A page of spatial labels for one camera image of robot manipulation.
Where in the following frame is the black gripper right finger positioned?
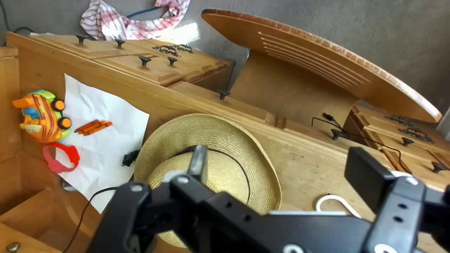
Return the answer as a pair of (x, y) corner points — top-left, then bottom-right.
(344, 146), (450, 253)

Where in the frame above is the wooden chair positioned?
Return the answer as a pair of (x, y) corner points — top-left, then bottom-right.
(200, 9), (441, 122)

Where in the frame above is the black cable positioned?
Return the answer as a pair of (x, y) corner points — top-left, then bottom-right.
(61, 186), (120, 253)

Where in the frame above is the orange crayons bundle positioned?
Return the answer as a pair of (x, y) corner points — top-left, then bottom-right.
(75, 120), (112, 136)

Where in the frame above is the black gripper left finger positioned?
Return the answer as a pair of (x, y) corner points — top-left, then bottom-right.
(87, 145), (262, 253)

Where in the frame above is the wooden roll-top desk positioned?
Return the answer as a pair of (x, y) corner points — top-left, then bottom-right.
(0, 31), (450, 253)

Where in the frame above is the red white checkered cloth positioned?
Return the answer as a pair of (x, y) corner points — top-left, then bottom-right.
(80, 0), (191, 41)

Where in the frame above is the colourful toy car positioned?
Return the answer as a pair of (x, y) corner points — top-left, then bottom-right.
(12, 90), (71, 143)

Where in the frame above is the straw hat with dark band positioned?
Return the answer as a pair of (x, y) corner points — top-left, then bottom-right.
(133, 113), (283, 250)

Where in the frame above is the red plastic ring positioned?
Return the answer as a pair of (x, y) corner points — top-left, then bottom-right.
(42, 142), (81, 174)

